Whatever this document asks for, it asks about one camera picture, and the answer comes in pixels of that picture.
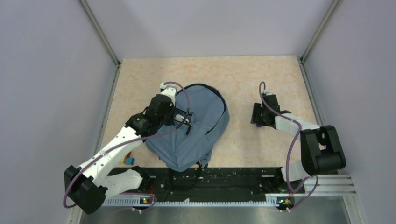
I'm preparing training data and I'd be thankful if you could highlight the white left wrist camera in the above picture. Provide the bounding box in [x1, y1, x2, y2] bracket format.
[160, 83, 177, 104]

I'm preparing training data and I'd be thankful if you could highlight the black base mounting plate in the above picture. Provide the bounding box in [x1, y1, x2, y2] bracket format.
[131, 166, 290, 203]

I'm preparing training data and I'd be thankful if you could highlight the aluminium front rail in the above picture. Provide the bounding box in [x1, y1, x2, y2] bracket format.
[93, 175, 355, 211]

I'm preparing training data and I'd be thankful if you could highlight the metal frame rail left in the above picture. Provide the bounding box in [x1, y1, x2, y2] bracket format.
[66, 0, 121, 224]

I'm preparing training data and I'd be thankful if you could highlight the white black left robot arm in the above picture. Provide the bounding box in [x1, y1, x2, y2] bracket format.
[63, 91, 176, 214]

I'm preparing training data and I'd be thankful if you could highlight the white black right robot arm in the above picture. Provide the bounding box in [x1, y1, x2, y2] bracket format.
[251, 93, 347, 192]

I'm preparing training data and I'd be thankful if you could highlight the colourful puzzle cube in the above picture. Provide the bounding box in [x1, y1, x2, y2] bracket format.
[124, 157, 135, 166]

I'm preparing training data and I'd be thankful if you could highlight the metal frame rail right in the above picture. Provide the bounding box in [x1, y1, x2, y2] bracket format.
[299, 0, 366, 224]

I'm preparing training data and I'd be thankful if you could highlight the metal frame rail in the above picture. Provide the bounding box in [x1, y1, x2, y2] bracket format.
[299, 0, 366, 224]
[66, 0, 121, 224]

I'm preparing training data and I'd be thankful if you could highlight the blue grey backpack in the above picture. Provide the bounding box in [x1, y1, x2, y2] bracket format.
[145, 84, 230, 172]

